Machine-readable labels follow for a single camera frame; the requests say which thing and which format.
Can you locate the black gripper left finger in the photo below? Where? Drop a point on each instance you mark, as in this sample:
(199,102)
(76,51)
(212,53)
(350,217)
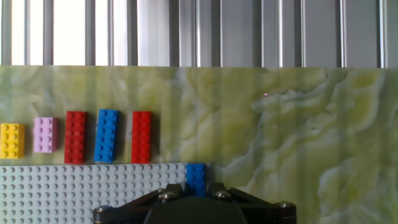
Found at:
(130,209)

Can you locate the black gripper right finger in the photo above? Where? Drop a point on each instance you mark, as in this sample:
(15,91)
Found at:
(264,210)

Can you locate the blue long Lego brick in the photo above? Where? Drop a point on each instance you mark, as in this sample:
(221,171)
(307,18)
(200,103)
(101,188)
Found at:
(105,135)
(196,179)

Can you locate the grey Lego baseplate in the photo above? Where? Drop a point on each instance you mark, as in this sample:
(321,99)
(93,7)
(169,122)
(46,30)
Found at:
(93,193)

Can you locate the red long Lego brick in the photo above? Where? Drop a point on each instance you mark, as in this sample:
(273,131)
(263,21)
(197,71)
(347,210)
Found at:
(141,137)
(75,137)

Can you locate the pink Lego brick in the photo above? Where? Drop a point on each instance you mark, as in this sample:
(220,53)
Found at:
(45,134)

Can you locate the yellow Lego brick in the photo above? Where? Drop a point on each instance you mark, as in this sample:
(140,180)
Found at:
(12,141)

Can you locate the green marble pattern mat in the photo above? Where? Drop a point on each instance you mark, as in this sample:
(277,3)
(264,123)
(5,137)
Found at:
(311,140)

